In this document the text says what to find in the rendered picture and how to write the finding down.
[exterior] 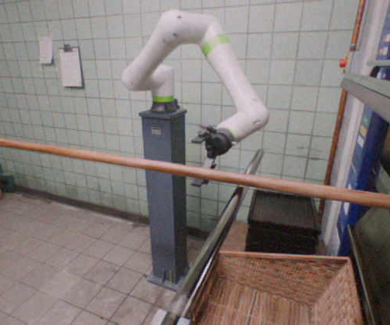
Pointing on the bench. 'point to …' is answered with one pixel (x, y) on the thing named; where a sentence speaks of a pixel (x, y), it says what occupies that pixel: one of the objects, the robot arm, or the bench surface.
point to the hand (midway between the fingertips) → (196, 162)
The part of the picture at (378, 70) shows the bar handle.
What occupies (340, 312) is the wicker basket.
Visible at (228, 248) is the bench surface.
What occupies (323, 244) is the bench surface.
